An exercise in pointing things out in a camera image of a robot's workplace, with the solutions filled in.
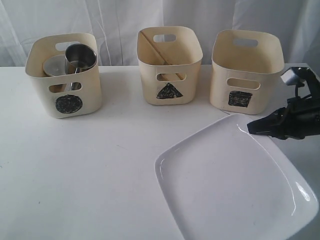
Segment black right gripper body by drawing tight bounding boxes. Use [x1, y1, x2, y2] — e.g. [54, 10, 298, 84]
[273, 94, 320, 140]

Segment white square plate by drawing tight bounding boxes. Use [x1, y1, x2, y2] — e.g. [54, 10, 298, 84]
[154, 114, 319, 240]

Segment wooden chopstick lengthwise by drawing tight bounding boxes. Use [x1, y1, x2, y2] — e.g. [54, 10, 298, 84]
[139, 30, 184, 81]

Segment steel mug with handle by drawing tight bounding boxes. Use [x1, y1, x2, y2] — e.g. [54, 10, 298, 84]
[64, 43, 98, 75]

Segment wooden chopstick across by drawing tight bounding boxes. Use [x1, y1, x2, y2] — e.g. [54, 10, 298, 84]
[156, 73, 174, 82]

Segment cream bin with square mark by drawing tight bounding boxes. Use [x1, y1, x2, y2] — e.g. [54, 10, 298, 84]
[209, 29, 285, 115]

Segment cream bin with triangle mark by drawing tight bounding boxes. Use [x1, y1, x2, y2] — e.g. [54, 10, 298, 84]
[137, 26, 203, 105]

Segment white backdrop curtain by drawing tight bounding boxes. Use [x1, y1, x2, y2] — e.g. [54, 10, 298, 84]
[0, 0, 320, 71]

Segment cream bin with circle mark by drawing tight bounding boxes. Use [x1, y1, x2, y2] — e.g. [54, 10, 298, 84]
[25, 33, 102, 119]

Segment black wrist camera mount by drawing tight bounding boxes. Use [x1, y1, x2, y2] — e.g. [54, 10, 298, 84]
[280, 66, 320, 99]

